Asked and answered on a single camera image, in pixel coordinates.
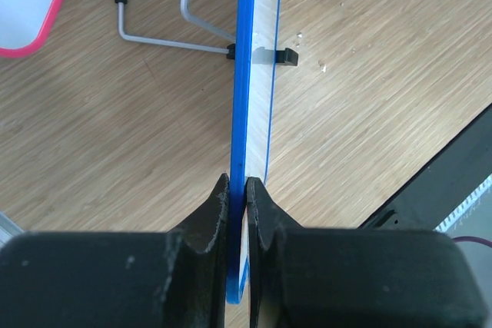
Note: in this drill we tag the blue framed whiteboard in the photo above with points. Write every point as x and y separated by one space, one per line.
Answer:
253 96

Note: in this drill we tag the aluminium frame rail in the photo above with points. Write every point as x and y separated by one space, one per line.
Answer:
8 229

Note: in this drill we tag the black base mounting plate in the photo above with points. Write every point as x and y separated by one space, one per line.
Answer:
442 183

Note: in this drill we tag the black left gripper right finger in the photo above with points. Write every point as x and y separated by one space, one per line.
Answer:
334 277

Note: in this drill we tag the metal wire whiteboard stand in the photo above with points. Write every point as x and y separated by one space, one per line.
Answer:
283 57

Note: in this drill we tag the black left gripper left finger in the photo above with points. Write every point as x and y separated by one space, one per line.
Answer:
174 278

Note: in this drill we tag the white slotted cable duct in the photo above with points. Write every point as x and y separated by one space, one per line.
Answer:
463 210

